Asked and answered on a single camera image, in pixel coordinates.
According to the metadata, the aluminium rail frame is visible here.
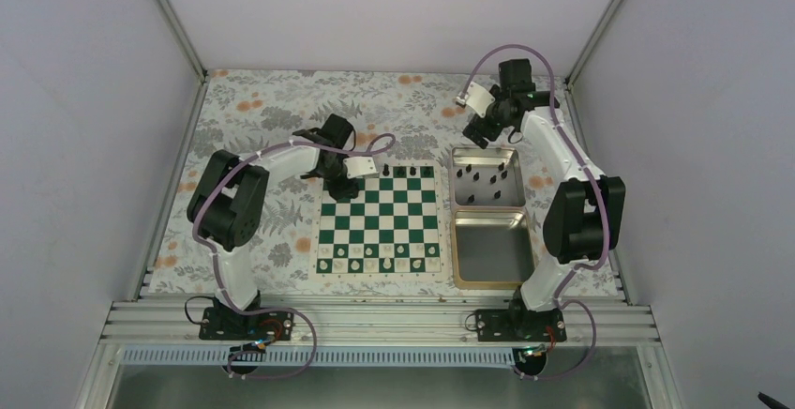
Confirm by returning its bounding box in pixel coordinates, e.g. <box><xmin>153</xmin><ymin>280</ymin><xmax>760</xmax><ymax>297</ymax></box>
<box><xmin>100</xmin><ymin>298</ymin><xmax>661</xmax><ymax>347</ymax></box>

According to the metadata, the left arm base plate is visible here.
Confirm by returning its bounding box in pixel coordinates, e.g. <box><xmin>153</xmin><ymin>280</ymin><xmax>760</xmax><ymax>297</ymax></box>
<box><xmin>198</xmin><ymin>305</ymin><xmax>294</xmax><ymax>342</ymax></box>

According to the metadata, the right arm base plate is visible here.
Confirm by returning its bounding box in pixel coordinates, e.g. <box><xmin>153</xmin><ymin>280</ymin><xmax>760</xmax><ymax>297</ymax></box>
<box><xmin>473</xmin><ymin>309</ymin><xmax>567</xmax><ymax>342</ymax></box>

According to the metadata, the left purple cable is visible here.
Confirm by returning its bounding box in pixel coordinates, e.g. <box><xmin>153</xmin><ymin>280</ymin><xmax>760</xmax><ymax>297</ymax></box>
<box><xmin>190</xmin><ymin>133</ymin><xmax>319</xmax><ymax>381</ymax></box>

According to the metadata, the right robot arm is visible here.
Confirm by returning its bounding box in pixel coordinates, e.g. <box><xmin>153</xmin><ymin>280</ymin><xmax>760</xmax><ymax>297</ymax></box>
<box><xmin>456</xmin><ymin>59</ymin><xmax>626</xmax><ymax>341</ymax></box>

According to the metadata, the floral table mat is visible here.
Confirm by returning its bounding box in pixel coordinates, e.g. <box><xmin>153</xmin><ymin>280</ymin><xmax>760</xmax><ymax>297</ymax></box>
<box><xmin>147</xmin><ymin>68</ymin><xmax>623</xmax><ymax>298</ymax></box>

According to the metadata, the green white chess board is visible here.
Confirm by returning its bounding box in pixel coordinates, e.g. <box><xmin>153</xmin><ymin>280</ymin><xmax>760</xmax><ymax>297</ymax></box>
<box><xmin>309</xmin><ymin>160</ymin><xmax>450</xmax><ymax>283</ymax></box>

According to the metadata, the silver tin with pawns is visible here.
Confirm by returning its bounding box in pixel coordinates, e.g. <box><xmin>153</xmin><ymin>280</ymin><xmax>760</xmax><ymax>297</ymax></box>
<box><xmin>449</xmin><ymin>146</ymin><xmax>527</xmax><ymax>208</ymax></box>

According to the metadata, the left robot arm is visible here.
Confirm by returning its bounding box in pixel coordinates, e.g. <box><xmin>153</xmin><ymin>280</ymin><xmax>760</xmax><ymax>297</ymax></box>
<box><xmin>187</xmin><ymin>114</ymin><xmax>360</xmax><ymax>339</ymax></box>

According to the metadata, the empty gold-rimmed tin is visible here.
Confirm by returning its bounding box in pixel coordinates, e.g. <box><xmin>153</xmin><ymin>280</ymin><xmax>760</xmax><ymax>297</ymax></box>
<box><xmin>452</xmin><ymin>208</ymin><xmax>536</xmax><ymax>290</ymax></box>

